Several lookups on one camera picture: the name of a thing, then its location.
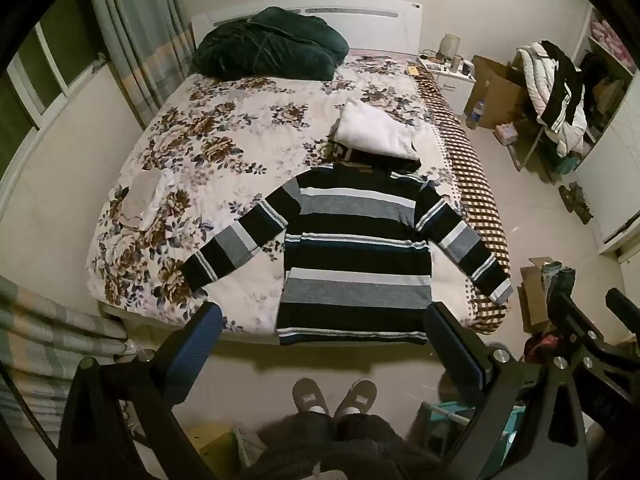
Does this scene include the small cardboard box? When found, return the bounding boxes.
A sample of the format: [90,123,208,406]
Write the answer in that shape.
[519,256,567,335]

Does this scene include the pale striped curtain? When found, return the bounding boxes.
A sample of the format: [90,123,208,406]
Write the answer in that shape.
[84,0,197,130]

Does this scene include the tissue pack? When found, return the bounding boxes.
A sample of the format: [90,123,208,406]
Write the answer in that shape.
[494,122,522,147]

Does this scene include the white headboard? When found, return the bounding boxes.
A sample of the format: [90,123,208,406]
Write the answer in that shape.
[191,0,424,59]

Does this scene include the green bin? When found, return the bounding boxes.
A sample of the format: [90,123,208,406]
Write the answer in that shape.
[551,151,582,182]

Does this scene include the person's left leg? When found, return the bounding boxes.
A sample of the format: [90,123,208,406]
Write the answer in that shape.
[240,411,342,480]

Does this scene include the beige table lamp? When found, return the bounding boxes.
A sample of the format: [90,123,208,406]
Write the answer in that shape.
[439,33,461,61]

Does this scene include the white nightstand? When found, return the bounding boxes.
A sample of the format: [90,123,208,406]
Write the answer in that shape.
[417,54,479,103]

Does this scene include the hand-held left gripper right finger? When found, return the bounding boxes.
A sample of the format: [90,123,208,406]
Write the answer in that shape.
[422,301,589,480]

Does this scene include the black white-striped trousers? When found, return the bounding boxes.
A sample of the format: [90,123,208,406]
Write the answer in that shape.
[537,39,587,132]

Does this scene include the person's left grey slipper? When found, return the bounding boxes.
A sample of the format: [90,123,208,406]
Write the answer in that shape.
[291,378,331,416]

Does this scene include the striped knit sweater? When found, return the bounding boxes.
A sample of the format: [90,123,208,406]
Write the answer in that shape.
[179,162,516,347]

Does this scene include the window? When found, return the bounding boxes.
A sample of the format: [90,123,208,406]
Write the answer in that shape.
[0,0,109,163]

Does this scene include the person's right grey slipper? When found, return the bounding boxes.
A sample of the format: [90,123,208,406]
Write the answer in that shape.
[334,378,379,419]

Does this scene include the camouflage shoes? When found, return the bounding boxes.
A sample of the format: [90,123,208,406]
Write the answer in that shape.
[558,182,595,225]

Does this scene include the pink floral quilt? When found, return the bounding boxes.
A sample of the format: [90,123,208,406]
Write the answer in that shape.
[589,16,638,67]

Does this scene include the folded grey white garment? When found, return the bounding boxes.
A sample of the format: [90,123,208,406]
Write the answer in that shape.
[119,168,177,232]

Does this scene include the large cardboard box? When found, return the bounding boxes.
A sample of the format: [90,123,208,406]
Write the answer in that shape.
[463,54,529,132]

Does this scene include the dark green blanket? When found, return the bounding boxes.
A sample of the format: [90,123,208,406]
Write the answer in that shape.
[192,6,350,82]

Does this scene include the folded dark patterned garment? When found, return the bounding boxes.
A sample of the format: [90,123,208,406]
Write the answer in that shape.
[326,139,424,173]

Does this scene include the teal grey cloth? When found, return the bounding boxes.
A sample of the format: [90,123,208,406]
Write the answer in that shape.
[542,259,577,307]

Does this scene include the floral bedspread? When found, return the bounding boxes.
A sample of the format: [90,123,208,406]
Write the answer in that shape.
[85,51,503,347]

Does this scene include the pale striped cloth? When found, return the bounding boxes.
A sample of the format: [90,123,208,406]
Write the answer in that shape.
[0,274,132,443]

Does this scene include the metal chair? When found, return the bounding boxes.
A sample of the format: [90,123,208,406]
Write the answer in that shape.
[509,109,553,172]

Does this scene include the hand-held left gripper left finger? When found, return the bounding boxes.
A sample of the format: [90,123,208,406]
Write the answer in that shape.
[56,301,224,480]

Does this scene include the person's grey slipper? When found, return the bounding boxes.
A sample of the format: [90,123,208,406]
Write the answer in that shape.
[291,378,331,416]
[334,378,379,419]

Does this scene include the hanging dark clothes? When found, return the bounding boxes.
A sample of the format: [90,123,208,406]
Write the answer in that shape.
[579,51,622,127]

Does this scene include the yellow box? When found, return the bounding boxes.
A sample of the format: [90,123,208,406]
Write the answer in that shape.
[186,421,237,480]

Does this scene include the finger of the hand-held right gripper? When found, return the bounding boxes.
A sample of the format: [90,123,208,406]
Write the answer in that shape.
[605,287,640,332]
[546,290,608,356]

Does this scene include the teal box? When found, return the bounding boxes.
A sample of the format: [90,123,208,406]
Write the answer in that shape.
[414,399,527,480]

